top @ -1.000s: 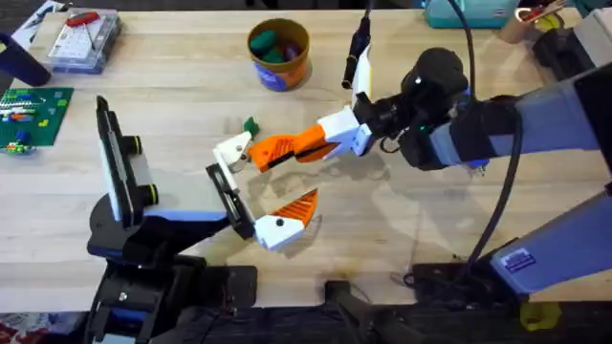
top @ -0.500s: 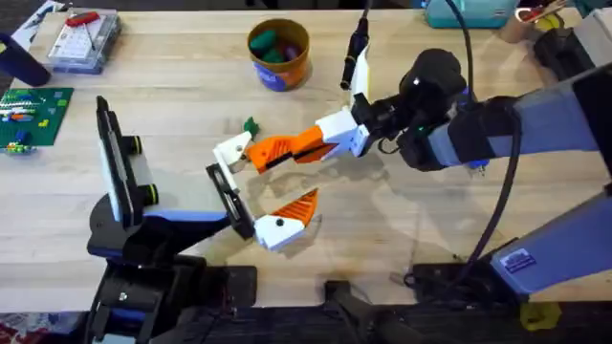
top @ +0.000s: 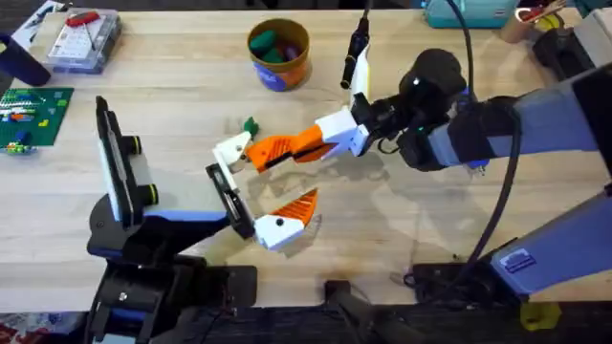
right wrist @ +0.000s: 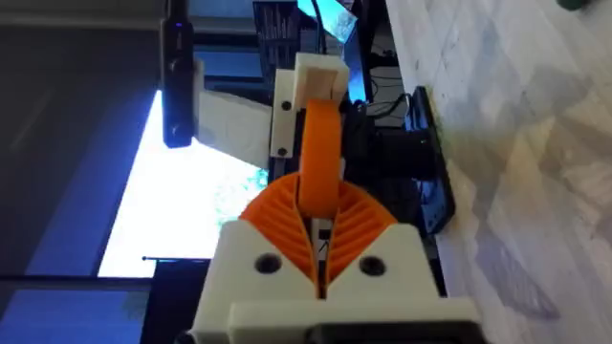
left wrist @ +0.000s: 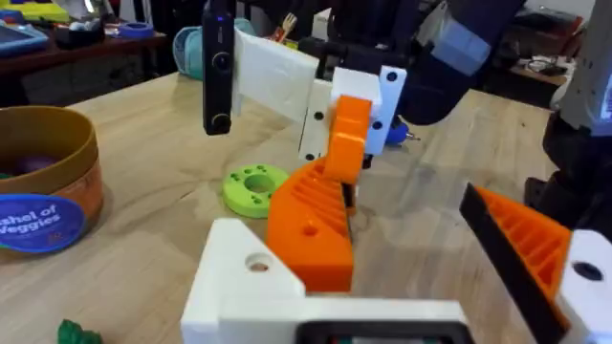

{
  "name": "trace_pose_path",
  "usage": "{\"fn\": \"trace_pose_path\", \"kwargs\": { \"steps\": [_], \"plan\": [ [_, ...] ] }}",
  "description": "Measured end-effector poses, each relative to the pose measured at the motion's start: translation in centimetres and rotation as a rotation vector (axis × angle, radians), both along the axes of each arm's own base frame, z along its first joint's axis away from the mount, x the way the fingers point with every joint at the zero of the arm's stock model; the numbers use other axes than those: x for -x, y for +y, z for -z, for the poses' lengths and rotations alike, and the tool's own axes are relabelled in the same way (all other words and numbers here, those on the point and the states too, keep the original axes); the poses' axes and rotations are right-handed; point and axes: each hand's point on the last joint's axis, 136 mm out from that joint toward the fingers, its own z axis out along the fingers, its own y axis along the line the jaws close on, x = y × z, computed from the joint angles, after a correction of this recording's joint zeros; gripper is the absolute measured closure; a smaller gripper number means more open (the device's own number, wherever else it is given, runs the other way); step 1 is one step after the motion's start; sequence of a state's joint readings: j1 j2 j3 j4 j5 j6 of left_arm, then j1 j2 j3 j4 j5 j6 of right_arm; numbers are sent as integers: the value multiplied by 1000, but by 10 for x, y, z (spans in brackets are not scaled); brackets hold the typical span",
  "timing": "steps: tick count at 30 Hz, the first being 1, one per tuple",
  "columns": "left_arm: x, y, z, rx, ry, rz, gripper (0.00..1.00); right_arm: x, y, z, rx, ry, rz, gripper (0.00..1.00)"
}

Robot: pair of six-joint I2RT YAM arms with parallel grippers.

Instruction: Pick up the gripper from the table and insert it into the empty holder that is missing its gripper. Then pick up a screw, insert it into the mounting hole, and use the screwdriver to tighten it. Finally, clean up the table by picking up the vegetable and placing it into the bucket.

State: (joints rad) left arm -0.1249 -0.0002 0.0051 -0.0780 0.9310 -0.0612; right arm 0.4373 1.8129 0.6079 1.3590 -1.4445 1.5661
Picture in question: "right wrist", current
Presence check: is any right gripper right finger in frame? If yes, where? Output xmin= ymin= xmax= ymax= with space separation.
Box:
xmin=324 ymin=179 xmax=448 ymax=301

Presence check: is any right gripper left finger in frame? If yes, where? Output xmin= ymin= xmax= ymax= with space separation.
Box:
xmin=189 ymin=171 xmax=320 ymax=338

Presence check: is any bright screen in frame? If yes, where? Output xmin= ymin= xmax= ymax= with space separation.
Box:
xmin=97 ymin=89 xmax=270 ymax=279

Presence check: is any black cable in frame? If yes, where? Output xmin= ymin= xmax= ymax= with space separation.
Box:
xmin=309 ymin=0 xmax=329 ymax=54

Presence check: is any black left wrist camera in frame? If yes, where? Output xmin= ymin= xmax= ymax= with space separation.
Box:
xmin=159 ymin=0 xmax=197 ymax=150

